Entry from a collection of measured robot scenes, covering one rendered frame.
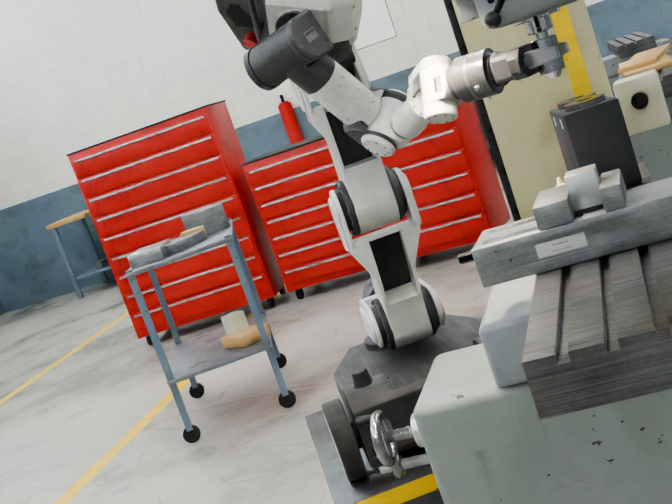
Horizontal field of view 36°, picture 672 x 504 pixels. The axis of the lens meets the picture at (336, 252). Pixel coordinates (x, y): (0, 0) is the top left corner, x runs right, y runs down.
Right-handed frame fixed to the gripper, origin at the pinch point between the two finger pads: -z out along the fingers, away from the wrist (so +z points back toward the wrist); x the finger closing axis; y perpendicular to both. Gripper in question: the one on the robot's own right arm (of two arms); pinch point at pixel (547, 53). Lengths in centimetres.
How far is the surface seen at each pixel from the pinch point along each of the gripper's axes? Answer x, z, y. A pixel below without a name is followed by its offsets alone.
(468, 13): -5.4, 10.0, -11.4
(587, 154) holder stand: 30.5, 9.6, 24.3
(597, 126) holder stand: 32.2, 6.4, 19.3
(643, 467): -17, -1, 74
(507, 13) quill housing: -10.6, 0.8, -9.1
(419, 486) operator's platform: 5, 61, 86
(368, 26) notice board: 789, 481, -46
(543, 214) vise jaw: -23.6, -0.4, 23.9
